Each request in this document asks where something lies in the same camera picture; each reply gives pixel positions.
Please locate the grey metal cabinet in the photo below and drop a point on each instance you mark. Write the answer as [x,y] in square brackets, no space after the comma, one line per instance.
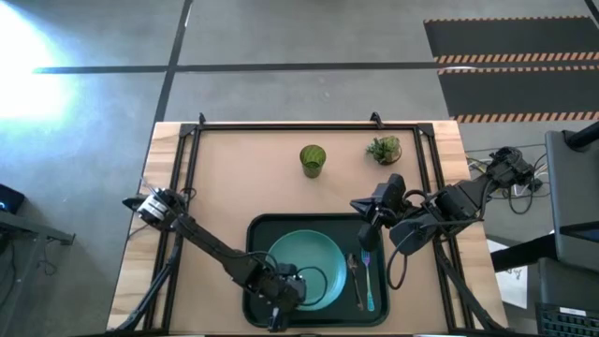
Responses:
[575,196]

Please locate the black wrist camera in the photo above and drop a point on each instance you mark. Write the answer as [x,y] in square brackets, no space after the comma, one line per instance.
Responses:
[392,187]
[286,270]

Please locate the black mat orange-striped edge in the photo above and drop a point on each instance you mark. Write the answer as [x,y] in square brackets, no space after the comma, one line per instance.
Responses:
[515,93]
[515,37]

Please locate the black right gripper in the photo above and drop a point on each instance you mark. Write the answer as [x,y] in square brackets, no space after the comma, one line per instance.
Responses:
[388,214]

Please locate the grey metal stand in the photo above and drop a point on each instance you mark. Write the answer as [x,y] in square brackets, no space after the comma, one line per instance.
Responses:
[33,229]

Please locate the small potted succulent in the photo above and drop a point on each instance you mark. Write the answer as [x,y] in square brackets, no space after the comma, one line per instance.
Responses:
[384,150]

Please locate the dark metal spoon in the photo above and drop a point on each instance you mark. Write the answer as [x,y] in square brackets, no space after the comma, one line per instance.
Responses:
[352,262]

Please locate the tan table mat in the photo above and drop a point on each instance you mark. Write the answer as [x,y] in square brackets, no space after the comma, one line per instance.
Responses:
[234,178]

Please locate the black flat beam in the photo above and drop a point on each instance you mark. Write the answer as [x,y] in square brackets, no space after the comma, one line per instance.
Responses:
[519,253]

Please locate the black round tube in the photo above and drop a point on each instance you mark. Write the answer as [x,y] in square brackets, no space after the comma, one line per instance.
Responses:
[585,136]

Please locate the black device blue light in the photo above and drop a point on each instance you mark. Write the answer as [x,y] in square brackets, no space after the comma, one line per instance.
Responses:
[9,199]

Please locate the dark green plastic tray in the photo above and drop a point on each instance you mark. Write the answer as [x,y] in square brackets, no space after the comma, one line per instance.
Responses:
[262,224]

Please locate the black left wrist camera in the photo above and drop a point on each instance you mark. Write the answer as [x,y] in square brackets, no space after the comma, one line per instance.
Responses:
[286,270]

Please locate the black plastic crate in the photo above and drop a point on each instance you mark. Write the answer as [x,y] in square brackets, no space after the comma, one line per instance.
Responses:
[566,323]

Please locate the iridescent metal fork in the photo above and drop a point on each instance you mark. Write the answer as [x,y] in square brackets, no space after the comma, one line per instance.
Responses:
[365,257]

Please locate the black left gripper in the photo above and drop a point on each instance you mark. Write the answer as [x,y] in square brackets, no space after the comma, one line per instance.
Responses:
[285,292]

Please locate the teal round plate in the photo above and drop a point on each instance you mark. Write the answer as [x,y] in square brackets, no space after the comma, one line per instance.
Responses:
[309,257]

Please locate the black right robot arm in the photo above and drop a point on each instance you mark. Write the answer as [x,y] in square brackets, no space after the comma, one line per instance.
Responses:
[461,194]

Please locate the green patterned cup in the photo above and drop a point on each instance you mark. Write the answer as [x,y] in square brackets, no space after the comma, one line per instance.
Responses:
[312,161]

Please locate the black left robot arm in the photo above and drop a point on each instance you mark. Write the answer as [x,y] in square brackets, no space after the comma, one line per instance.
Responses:
[210,241]

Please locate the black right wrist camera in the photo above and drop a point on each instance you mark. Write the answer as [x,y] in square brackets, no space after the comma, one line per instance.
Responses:
[392,187]

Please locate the white paper sheet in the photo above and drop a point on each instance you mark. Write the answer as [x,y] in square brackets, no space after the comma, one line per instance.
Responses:
[512,285]

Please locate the grey low box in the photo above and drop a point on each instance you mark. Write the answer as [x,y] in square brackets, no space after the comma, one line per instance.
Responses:
[566,285]

